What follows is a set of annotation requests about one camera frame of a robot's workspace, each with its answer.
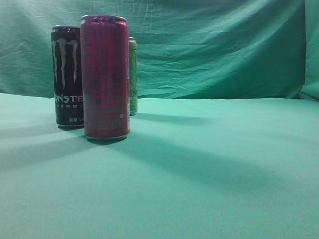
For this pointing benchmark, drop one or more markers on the light green Monster can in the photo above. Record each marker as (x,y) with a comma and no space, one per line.
(133,76)

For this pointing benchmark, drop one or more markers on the green table cloth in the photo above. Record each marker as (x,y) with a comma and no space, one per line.
(189,169)

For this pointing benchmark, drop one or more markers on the green backdrop cloth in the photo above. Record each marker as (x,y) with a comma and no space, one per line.
(187,49)

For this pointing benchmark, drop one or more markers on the pink drink can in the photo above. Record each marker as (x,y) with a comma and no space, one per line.
(104,55)

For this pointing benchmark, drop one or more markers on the black Monster energy can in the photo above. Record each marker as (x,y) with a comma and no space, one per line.
(66,55)

